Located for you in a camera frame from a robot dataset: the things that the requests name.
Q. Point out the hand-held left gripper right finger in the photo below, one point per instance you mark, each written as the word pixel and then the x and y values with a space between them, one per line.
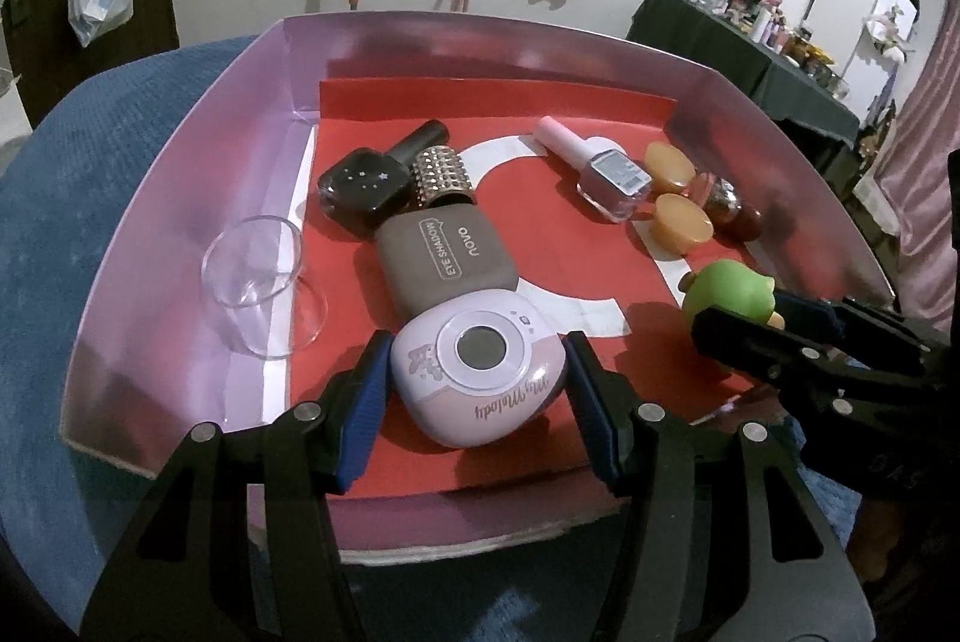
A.
pixel 596 417

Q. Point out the studded metal cylinder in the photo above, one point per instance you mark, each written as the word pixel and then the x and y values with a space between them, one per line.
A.
pixel 442 177

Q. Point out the pink nail polish bottle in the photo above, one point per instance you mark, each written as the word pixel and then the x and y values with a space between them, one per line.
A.
pixel 611 177

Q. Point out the glitter bottle with ball cap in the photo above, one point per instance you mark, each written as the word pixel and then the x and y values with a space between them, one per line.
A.
pixel 724 199

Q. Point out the pink round compact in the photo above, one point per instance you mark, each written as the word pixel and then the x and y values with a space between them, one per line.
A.
pixel 480 402

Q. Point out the group of cosmetic bottles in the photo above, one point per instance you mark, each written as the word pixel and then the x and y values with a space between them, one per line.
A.
pixel 772 19

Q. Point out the black nail polish bottle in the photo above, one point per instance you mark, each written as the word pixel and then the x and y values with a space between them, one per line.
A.
pixel 360 184

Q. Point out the amber round block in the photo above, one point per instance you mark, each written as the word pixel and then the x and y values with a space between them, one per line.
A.
pixel 667 166
pixel 682 226

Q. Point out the table with dark cloth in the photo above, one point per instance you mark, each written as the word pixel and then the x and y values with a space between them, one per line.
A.
pixel 712 34

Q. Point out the pink curtain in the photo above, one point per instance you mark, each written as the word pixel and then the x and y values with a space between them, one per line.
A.
pixel 930 162

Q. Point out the person's right forearm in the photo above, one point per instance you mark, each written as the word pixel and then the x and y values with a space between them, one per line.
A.
pixel 877 537

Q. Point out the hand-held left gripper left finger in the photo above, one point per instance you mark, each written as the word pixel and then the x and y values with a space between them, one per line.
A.
pixel 364 402

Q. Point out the green toy figure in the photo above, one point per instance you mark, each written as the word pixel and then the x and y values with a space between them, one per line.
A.
pixel 727 289

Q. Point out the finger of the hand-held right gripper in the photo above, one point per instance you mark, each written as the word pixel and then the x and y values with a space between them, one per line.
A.
pixel 750 346
pixel 806 316

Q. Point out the white hanging ornament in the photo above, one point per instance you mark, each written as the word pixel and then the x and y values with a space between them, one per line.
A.
pixel 892 31

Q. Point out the clear plastic cup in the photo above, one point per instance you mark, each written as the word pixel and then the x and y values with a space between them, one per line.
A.
pixel 255 259

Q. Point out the grey eyeshadow case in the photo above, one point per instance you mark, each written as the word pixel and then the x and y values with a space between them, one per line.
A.
pixel 442 267

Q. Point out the pink cardboard tray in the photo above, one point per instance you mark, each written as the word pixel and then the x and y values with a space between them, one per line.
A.
pixel 187 162

